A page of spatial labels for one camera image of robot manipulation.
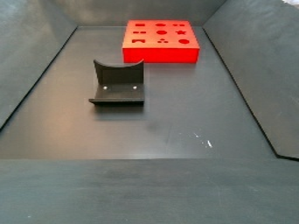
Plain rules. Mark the red shape sorter box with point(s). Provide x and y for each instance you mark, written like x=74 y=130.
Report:
x=160 y=41

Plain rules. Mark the black curved holder bracket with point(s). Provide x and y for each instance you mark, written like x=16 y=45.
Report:
x=118 y=78

